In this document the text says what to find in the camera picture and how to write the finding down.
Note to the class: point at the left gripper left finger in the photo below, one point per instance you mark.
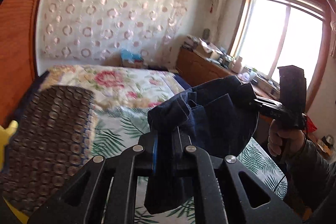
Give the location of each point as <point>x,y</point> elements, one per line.
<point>149,142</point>

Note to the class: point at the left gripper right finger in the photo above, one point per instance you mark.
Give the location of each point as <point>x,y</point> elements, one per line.
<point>179,141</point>

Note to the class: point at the navy blue printed t-shirt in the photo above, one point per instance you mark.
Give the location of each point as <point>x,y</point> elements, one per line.
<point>217,117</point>

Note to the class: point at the grey sleeved right forearm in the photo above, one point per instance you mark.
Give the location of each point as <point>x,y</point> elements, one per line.
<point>313,177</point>

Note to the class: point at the right hand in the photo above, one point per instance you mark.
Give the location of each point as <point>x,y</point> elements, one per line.
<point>278,134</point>

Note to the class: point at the floral leaf bed quilt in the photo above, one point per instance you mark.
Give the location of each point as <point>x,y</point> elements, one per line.
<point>122,98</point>

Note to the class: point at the wooden sideboard cabinet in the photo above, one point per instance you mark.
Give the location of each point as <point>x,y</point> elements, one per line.
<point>196,70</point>

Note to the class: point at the wooden framed window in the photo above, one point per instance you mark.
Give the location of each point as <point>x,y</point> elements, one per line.
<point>269,34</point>

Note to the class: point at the brown patterned pillow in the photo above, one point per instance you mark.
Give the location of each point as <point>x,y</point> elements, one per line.
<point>52,143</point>

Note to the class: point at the cardboard box on sideboard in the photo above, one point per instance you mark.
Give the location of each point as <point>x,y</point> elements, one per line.
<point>208,50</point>

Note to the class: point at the blue item behind bed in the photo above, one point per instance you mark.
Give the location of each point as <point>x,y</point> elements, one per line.
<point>131,60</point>

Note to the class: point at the yellow plush toy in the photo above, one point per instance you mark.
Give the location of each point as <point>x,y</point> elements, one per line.
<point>5,135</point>

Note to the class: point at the sheer circle pattern curtain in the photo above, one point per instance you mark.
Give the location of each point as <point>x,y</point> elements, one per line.
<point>98,30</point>

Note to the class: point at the wooden louvered wardrobe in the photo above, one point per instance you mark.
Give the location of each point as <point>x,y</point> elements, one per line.
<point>18,68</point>

